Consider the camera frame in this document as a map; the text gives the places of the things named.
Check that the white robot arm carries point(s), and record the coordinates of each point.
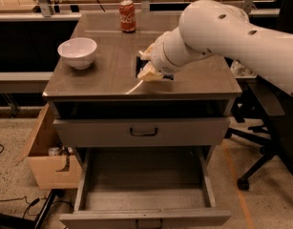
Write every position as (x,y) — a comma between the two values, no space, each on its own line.
(208,27)

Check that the grey drawer cabinet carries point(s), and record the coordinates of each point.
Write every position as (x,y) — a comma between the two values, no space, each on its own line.
(109,89)

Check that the black office chair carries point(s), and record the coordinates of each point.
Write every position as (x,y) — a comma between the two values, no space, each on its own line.
(263,100)

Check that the dark rxbar blueberry bar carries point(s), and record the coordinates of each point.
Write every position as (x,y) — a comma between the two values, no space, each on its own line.
(141,63)

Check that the red coca-cola can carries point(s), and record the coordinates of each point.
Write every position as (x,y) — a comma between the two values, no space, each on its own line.
(127,16)

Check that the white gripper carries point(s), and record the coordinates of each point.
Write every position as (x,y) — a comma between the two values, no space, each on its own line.
(159,58)

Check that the cardboard box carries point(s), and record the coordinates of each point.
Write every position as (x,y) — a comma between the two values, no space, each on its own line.
(50,172)

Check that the white bowl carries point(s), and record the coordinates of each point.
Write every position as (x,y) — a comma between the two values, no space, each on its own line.
(78,53)

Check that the open middle drawer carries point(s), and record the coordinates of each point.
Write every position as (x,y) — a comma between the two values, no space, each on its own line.
(144,189)

